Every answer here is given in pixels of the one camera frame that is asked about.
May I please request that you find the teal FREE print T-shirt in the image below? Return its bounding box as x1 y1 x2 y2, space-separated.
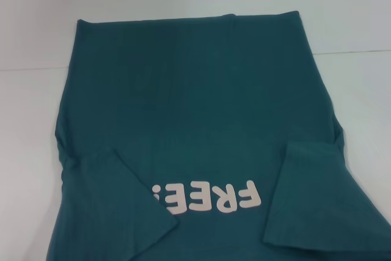
45 10 391 261

